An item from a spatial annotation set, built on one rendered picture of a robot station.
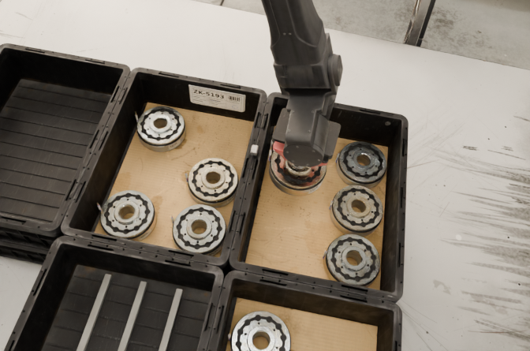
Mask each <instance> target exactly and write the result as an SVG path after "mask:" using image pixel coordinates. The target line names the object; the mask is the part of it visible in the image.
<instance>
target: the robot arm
mask: <svg viewBox="0 0 530 351"><path fill-rule="evenodd" d="M261 2H262V4H263V8H264V12H265V14H266V17H267V22H268V25H269V29H270V36H271V44H270V49H271V53H272V55H273V58H274V64H273V67H274V71H275V76H276V79H277V82H278V85H279V87H280V90H281V93H282V95H289V99H288V103H287V106H286V108H283V109H282V111H281V113H280V116H279V119H278V122H277V125H276V127H275V129H274V133H273V136H272V142H273V143H274V145H273V150H274V151H276V152H277V153H278V154H280V156H281V157H283V158H284V160H288V161H289V162H291V163H293V164H295V165H298V166H304V167H311V168H315V167H317V166H325V165H326V164H327V163H328V161H329V159H332V157H333V154H334V149H335V147H336V143H337V140H338V135H339V133H340V129H341V125H340V124H338V123H336V122H332V121H329V119H330V115H331V112H332V109H333V106H334V102H335V99H336V96H337V93H338V86H340V84H341V79H342V71H343V66H342V57H341V55H340V54H333V49H332V45H331V41H330V33H329V32H328V33H325V30H324V26H323V21H322V19H321V18H320V17H319V15H318V13H317V12H316V9H315V6H314V4H313V1H312V0H261Z"/></svg>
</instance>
